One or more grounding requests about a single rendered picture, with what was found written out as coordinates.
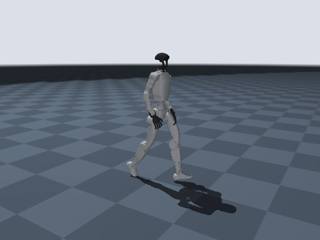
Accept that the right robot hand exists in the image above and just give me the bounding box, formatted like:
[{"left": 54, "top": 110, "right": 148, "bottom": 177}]
[{"left": 149, "top": 111, "right": 163, "bottom": 130}]

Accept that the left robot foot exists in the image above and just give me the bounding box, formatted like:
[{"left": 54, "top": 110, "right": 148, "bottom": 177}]
[{"left": 173, "top": 172, "right": 193, "bottom": 180}]

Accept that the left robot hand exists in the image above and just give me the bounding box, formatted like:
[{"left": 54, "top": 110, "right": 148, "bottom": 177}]
[{"left": 170, "top": 108, "right": 177, "bottom": 125}]

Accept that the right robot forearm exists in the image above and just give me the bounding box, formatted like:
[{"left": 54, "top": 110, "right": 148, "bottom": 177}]
[{"left": 143, "top": 91, "right": 155, "bottom": 116}]

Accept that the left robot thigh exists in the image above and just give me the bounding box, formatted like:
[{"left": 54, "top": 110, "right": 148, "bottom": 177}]
[{"left": 163, "top": 111, "right": 180, "bottom": 150}]

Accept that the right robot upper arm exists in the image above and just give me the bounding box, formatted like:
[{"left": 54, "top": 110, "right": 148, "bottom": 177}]
[{"left": 143, "top": 72, "right": 160, "bottom": 99}]

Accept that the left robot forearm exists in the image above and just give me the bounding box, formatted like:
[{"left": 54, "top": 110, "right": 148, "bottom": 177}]
[{"left": 163, "top": 98, "right": 174, "bottom": 112}]

